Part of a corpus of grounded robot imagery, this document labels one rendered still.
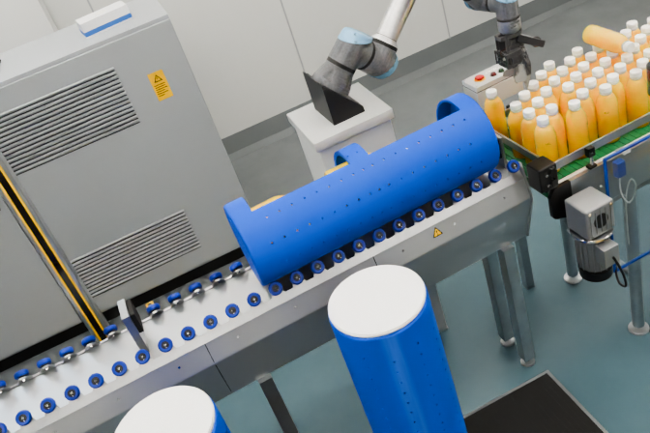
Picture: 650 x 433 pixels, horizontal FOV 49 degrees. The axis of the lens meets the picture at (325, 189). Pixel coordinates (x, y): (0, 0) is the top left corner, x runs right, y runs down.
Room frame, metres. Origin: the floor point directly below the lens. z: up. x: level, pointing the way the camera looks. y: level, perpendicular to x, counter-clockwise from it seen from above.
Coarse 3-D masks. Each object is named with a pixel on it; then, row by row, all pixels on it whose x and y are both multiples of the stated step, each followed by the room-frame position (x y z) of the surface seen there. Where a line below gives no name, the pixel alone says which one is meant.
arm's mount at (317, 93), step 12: (312, 84) 2.45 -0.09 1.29; (312, 96) 2.50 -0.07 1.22; (324, 96) 2.35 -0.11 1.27; (336, 96) 2.35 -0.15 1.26; (348, 96) 2.47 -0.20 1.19; (324, 108) 2.40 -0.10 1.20; (336, 108) 2.35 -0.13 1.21; (348, 108) 2.36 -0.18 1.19; (360, 108) 2.37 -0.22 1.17; (336, 120) 2.35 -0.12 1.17
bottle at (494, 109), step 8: (496, 96) 2.26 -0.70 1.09; (488, 104) 2.26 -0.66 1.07; (496, 104) 2.25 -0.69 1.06; (488, 112) 2.25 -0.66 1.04; (496, 112) 2.24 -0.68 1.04; (504, 112) 2.25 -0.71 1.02; (496, 120) 2.24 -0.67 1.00; (504, 120) 2.25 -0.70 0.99; (496, 128) 2.24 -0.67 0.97; (504, 128) 2.24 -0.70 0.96
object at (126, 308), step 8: (120, 304) 1.81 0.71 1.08; (128, 304) 1.81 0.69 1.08; (120, 312) 1.78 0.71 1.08; (128, 312) 1.77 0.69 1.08; (136, 312) 1.81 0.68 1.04; (128, 320) 1.74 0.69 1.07; (136, 320) 1.75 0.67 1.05; (128, 328) 1.74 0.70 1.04; (136, 328) 1.75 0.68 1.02; (136, 336) 1.74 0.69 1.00; (144, 336) 1.80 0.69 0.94; (136, 344) 1.74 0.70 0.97; (144, 344) 1.74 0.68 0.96
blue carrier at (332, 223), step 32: (448, 128) 1.96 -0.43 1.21; (480, 128) 1.95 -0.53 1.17; (352, 160) 1.93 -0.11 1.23; (384, 160) 1.91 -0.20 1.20; (416, 160) 1.90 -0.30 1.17; (448, 160) 1.90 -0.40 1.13; (480, 160) 1.92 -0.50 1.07; (320, 192) 1.86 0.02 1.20; (352, 192) 1.85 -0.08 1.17; (384, 192) 1.85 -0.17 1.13; (416, 192) 1.87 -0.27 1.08; (256, 224) 1.81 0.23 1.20; (288, 224) 1.80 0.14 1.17; (320, 224) 1.80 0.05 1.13; (352, 224) 1.82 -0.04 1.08; (384, 224) 1.89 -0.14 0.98; (256, 256) 1.75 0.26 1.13; (288, 256) 1.77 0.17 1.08; (320, 256) 1.83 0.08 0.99
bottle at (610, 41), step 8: (592, 24) 2.37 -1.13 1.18; (584, 32) 2.36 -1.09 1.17; (592, 32) 2.32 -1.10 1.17; (600, 32) 2.29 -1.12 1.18; (608, 32) 2.27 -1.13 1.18; (616, 32) 2.25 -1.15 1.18; (584, 40) 2.35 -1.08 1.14; (592, 40) 2.31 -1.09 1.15; (600, 40) 2.27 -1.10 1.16; (608, 40) 2.24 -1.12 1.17; (616, 40) 2.21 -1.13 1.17; (624, 40) 2.20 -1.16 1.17; (608, 48) 2.23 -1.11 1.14; (616, 48) 2.20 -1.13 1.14
